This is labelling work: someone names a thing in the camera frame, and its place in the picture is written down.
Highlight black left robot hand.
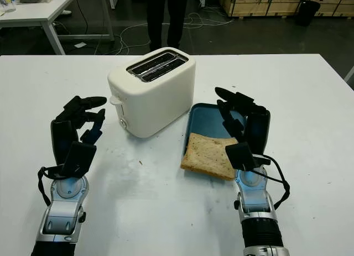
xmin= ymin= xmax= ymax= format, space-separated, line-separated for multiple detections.
xmin=50 ymin=95 xmax=108 ymax=168

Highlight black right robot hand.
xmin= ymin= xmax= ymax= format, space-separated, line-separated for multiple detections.
xmin=215 ymin=86 xmax=271 ymax=157

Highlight slice of brown bread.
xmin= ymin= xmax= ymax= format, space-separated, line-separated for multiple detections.
xmin=180 ymin=132 xmax=239 ymax=181

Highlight blue plastic tray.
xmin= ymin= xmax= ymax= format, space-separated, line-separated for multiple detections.
xmin=181 ymin=102 xmax=271 ymax=174

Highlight white two-slot toaster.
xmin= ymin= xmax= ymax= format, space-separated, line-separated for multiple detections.
xmin=107 ymin=46 xmax=196 ymax=139

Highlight white background table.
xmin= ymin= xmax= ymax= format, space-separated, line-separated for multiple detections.
xmin=0 ymin=0 xmax=115 ymax=56

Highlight black waste bin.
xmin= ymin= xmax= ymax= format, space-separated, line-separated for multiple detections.
xmin=296 ymin=0 xmax=321 ymax=27

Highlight stacked wooden crates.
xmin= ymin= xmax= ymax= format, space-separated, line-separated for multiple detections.
xmin=223 ymin=0 xmax=354 ymax=19

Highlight clear plastic cup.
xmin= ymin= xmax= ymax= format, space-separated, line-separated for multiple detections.
xmin=0 ymin=0 xmax=18 ymax=14

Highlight person in slim black trousers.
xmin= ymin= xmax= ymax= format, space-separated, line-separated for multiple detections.
xmin=145 ymin=0 xmax=186 ymax=50

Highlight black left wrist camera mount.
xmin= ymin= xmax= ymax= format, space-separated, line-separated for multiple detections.
xmin=59 ymin=141 xmax=97 ymax=180

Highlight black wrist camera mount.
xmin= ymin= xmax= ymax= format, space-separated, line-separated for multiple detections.
xmin=225 ymin=142 xmax=262 ymax=171
xmin=59 ymin=141 xmax=97 ymax=180

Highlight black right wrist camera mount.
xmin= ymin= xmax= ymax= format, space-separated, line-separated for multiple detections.
xmin=225 ymin=142 xmax=262 ymax=171

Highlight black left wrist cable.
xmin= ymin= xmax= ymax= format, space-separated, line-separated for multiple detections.
xmin=37 ymin=164 xmax=73 ymax=207

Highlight white cable on floor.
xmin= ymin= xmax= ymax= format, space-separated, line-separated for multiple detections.
xmin=119 ymin=6 xmax=232 ymax=54

